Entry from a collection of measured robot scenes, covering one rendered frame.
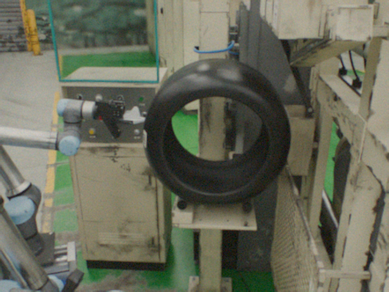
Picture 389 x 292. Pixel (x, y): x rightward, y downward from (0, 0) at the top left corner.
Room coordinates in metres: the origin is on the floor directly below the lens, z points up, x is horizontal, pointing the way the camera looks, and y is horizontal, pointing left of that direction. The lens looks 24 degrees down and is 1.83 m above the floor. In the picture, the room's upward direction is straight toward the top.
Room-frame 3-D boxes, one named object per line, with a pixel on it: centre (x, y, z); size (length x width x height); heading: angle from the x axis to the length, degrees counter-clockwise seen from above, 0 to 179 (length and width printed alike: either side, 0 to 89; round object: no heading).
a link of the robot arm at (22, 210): (1.42, 0.73, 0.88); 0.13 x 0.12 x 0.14; 11
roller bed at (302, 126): (1.84, -0.49, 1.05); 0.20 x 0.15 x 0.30; 176
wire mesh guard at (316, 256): (1.39, -0.41, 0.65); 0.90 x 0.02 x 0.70; 176
